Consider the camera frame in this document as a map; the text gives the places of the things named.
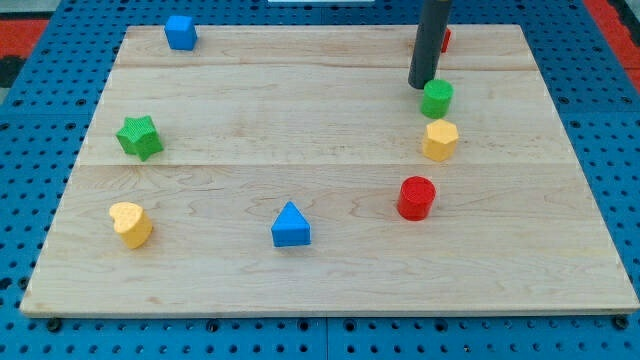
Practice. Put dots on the red cylinder block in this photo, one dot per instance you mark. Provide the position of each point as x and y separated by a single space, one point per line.
416 198

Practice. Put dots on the green star block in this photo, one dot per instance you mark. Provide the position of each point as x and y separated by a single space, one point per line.
138 136

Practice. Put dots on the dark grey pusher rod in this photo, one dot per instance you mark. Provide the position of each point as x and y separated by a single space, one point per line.
429 38

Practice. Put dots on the blue triangle block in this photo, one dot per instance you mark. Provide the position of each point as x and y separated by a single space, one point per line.
290 228

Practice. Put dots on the green cylinder block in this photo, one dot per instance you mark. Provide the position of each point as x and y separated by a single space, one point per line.
437 96

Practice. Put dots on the yellow heart block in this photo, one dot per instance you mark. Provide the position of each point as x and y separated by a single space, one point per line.
131 223

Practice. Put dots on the light wooden board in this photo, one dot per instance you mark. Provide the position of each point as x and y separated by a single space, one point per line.
323 116

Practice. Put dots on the blue cube block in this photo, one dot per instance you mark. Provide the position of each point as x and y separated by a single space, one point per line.
180 32

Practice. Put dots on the yellow hexagon block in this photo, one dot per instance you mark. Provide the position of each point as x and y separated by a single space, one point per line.
439 140

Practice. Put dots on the red star block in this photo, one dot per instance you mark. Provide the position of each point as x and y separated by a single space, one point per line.
446 40

